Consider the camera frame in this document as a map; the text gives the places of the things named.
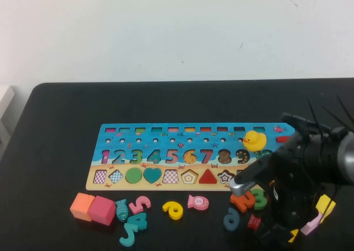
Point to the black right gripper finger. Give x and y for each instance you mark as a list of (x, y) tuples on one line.
[(299, 226), (273, 235)]

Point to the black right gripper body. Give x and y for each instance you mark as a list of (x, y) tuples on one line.
[(293, 179)]

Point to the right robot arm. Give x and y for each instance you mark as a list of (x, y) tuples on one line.
[(345, 157)]

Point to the yellow pentagon piece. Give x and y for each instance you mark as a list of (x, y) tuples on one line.
[(293, 235)]

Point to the green number three piece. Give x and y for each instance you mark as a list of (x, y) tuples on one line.
[(260, 202)]

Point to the red minus sign piece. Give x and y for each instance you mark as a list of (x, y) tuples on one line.
[(281, 139)]

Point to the blue-grey number nine piece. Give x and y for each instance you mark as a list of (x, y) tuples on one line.
[(230, 227)]

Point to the orange number ten piece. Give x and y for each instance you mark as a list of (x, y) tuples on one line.
[(242, 204)]

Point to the red triangle piece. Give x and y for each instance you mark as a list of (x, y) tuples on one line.
[(207, 179)]

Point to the colourful wooden number puzzle board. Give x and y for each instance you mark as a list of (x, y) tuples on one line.
[(198, 166)]

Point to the yellow number six piece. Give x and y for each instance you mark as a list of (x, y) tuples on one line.
[(166, 206)]

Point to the teal number four piece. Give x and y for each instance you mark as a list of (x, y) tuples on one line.
[(141, 221)]

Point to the teal heart piece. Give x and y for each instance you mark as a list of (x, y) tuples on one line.
[(152, 175)]

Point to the pink number five piece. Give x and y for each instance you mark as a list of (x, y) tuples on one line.
[(137, 207)]

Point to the teal hook-shaped number piece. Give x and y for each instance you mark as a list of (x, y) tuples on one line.
[(127, 240)]

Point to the green circle piece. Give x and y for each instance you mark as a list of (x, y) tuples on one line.
[(134, 175)]

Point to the light pink foam cube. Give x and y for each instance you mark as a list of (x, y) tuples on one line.
[(311, 226)]

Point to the red wooden fish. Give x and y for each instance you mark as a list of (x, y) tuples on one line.
[(254, 222)]

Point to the yellow foam cube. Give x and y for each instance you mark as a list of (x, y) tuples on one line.
[(326, 204)]

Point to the yellow rubber duck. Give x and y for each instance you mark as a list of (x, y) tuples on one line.
[(255, 141)]

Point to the pink wooden fish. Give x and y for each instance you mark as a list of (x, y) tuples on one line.
[(198, 201)]

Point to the teal wooden fish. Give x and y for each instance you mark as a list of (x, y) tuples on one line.
[(121, 210)]

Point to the magenta foam cube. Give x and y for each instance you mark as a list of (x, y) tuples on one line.
[(101, 210)]

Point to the orange foam cube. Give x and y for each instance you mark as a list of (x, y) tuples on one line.
[(82, 206)]

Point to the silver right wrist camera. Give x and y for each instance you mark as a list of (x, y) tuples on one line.
[(240, 188)]

